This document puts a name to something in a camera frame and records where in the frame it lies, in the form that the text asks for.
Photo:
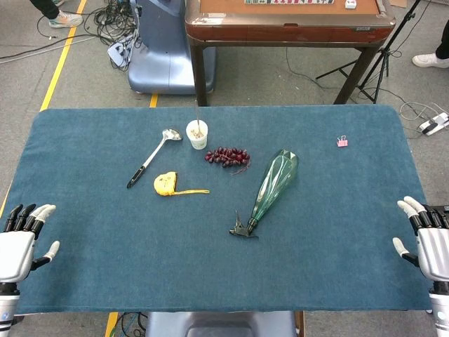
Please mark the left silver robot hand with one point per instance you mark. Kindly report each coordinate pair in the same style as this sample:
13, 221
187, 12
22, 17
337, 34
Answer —
15, 252

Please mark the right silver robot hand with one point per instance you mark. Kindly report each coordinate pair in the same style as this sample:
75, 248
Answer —
435, 249

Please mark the green plastic spray bottle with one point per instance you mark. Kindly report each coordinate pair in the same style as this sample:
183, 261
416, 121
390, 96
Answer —
277, 175

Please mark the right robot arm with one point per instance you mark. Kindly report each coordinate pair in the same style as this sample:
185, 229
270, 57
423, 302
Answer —
441, 312

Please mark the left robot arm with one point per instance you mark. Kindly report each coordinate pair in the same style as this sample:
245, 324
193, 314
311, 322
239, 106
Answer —
7, 309

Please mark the blue table cloth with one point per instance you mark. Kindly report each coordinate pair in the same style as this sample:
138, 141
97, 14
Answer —
315, 245

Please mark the white power strip with plugs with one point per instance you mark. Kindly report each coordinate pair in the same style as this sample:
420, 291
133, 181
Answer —
435, 123

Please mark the pink binder clip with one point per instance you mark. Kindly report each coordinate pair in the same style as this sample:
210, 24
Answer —
342, 143

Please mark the yellow tape measure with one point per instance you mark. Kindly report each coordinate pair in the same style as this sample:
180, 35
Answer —
165, 183

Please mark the person with white shoe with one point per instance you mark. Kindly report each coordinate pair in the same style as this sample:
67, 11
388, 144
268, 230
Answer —
429, 60

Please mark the black tripod stand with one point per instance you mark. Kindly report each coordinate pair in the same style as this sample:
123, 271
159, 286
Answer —
382, 52

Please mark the white paper cup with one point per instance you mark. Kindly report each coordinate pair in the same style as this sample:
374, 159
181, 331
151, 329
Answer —
197, 142

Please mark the grey robot torso base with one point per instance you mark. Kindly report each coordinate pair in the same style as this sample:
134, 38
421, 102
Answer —
217, 324

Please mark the dark red grape bunch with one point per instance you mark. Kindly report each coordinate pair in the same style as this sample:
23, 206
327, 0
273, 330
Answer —
228, 156

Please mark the thin stirrer stick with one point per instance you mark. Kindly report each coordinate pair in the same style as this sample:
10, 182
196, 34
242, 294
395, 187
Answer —
198, 116

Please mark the person in black trousers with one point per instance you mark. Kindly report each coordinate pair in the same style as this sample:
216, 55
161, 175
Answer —
65, 19

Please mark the single white mahjong tile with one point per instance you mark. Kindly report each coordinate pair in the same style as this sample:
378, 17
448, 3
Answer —
350, 4

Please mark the brown mahjong table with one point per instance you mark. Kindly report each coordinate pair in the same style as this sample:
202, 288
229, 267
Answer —
287, 31

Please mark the row of mahjong tiles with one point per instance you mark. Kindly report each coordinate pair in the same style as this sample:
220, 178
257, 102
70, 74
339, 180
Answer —
287, 1

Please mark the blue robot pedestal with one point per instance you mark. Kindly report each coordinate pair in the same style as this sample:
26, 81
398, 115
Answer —
165, 63

